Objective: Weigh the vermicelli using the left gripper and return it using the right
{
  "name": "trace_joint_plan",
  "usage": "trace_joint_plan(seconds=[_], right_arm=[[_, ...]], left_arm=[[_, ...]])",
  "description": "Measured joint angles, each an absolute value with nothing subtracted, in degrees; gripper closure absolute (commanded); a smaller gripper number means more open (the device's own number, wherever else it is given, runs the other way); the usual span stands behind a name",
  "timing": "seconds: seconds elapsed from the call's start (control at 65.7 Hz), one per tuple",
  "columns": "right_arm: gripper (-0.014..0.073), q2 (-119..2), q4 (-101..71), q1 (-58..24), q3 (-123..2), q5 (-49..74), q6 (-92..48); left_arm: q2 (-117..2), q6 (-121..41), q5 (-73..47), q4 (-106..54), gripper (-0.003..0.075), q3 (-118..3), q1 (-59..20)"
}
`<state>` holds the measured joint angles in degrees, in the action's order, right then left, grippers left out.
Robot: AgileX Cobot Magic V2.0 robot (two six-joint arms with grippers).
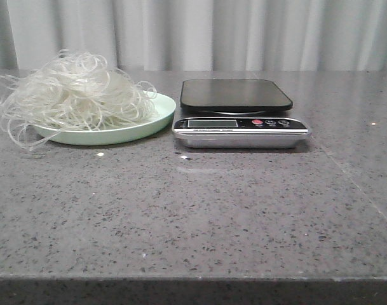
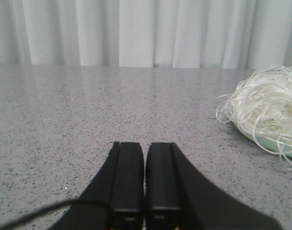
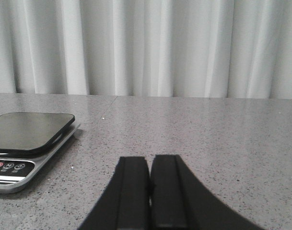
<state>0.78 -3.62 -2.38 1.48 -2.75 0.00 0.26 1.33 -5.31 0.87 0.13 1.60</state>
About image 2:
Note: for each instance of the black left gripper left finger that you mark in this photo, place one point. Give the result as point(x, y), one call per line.
point(114, 197)

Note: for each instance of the pale green round plate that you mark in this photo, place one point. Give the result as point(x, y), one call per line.
point(267, 143)

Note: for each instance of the white pleated curtain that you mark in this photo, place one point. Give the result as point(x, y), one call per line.
point(227, 34)

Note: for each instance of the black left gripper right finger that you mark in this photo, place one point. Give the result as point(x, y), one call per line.
point(179, 197)

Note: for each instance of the white vermicelli noodle bundle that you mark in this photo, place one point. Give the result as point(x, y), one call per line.
point(262, 106)

